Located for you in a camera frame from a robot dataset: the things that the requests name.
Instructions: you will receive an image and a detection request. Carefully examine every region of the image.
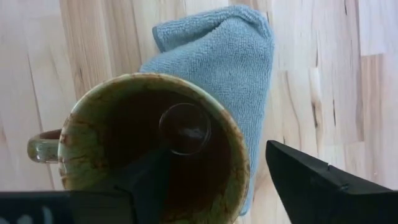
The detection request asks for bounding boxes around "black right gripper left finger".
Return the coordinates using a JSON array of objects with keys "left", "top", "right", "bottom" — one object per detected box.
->
[{"left": 114, "top": 146, "right": 172, "bottom": 224}]

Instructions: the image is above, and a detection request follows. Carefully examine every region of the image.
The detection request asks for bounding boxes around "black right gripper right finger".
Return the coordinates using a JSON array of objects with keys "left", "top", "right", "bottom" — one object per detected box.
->
[{"left": 266, "top": 139, "right": 398, "bottom": 224}]

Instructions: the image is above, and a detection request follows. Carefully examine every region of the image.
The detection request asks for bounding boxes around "brown green glazed mug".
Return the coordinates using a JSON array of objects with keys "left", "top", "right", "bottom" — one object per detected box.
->
[{"left": 27, "top": 72, "right": 251, "bottom": 224}]

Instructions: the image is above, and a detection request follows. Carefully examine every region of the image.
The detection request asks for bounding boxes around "grey-blue folded cloth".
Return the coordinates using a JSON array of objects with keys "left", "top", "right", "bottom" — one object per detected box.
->
[{"left": 139, "top": 4, "right": 276, "bottom": 217}]

